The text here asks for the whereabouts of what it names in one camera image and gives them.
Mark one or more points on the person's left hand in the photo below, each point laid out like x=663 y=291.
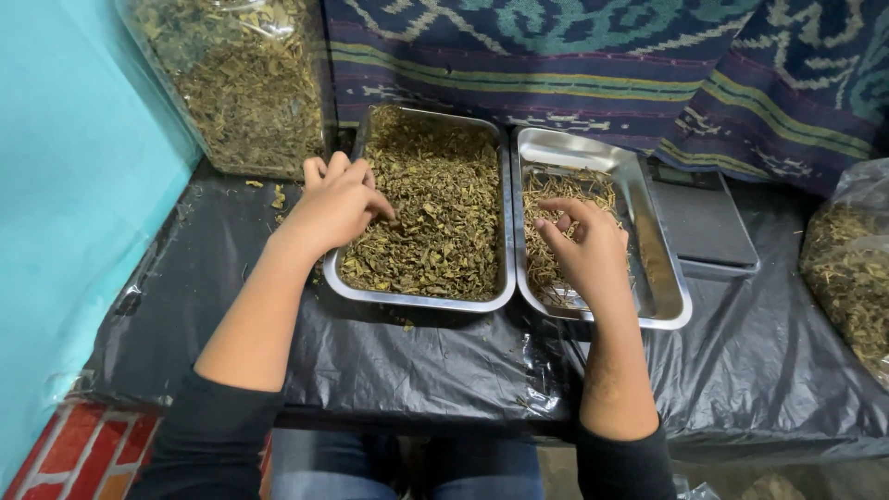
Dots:
x=335 y=208

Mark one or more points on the person's right hand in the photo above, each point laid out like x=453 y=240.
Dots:
x=590 y=257

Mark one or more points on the steel tray of dried stems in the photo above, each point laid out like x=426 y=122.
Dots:
x=625 y=222

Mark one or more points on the scattered dried leaf bits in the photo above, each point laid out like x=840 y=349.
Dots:
x=276 y=198

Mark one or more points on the heap of dried stems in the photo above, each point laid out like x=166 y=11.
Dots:
x=555 y=187

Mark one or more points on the steel tray of dried leaves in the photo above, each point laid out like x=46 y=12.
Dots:
x=423 y=208

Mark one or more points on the heap of dried green leaves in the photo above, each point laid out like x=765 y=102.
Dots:
x=434 y=208

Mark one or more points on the black digital scale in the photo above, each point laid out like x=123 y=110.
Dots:
x=701 y=219

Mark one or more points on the clear bag of dried leaves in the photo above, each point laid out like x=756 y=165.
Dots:
x=236 y=76

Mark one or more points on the black plastic sheet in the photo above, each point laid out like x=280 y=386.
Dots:
x=444 y=361

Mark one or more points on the blue patterned woven cloth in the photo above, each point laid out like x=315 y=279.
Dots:
x=597 y=69

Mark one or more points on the large clear bag of leaves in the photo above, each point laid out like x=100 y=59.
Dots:
x=849 y=271

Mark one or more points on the person's legs in jeans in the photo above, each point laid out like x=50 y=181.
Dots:
x=406 y=466

